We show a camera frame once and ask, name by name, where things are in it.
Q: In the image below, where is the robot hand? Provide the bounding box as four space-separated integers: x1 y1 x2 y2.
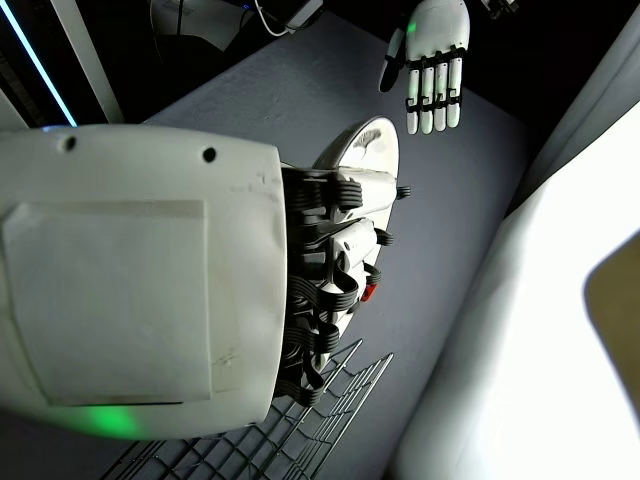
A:
0 124 412 441
378 0 472 136

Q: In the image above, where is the white ceramic plate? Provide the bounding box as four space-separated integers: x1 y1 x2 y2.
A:
309 115 404 371

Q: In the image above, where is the grey power adapter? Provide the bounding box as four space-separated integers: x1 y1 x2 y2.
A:
278 0 322 29

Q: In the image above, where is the grey table cloth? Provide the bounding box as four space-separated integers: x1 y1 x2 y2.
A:
0 9 531 480

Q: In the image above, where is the glowing light strip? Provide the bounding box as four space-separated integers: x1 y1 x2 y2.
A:
0 3 79 129

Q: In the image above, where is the white fabric curtain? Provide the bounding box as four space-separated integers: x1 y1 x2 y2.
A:
389 0 640 480

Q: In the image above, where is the dark olive rounded panel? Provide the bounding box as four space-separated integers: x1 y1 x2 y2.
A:
582 233 640 416

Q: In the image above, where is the white cable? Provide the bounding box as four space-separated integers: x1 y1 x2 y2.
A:
251 0 297 38

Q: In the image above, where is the white metal post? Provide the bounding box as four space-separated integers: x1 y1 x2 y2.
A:
49 0 125 125

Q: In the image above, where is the wire dish rack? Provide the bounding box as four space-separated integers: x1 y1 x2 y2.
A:
99 339 396 480

